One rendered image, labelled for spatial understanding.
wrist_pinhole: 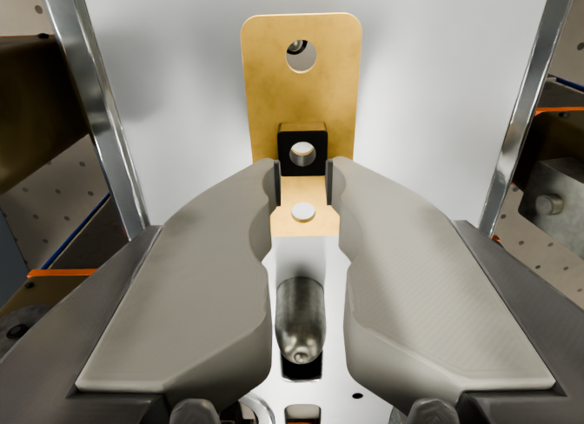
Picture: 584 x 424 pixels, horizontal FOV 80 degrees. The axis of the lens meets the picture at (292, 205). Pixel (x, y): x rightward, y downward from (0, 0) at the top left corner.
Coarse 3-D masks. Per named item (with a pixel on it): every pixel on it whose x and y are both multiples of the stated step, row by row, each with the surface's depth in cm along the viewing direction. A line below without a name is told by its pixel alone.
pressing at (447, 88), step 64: (64, 0) 14; (128, 0) 15; (192, 0) 15; (256, 0) 15; (320, 0) 15; (384, 0) 15; (448, 0) 14; (512, 0) 14; (64, 64) 16; (128, 64) 16; (192, 64) 16; (384, 64) 16; (448, 64) 16; (512, 64) 16; (128, 128) 18; (192, 128) 18; (384, 128) 17; (448, 128) 17; (512, 128) 18; (128, 192) 19; (192, 192) 19; (448, 192) 19; (320, 256) 22; (320, 384) 29
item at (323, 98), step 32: (256, 32) 11; (288, 32) 11; (320, 32) 11; (352, 32) 11; (256, 64) 11; (288, 64) 11; (320, 64) 11; (352, 64) 11; (256, 96) 12; (288, 96) 12; (320, 96) 12; (352, 96) 12; (256, 128) 13; (288, 128) 12; (320, 128) 12; (352, 128) 12; (256, 160) 13; (288, 160) 12; (320, 160) 12; (352, 160) 13; (288, 192) 14; (320, 192) 14; (288, 224) 15; (320, 224) 15
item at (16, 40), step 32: (0, 64) 16; (32, 64) 17; (0, 96) 16; (32, 96) 17; (64, 96) 20; (0, 128) 15; (32, 128) 17; (64, 128) 20; (0, 160) 15; (32, 160) 17; (0, 192) 16
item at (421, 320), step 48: (336, 192) 11; (384, 192) 9; (384, 240) 7; (432, 240) 7; (384, 288) 6; (432, 288) 6; (480, 288) 6; (384, 336) 5; (432, 336) 5; (480, 336) 5; (384, 384) 6; (432, 384) 5; (480, 384) 5; (528, 384) 5
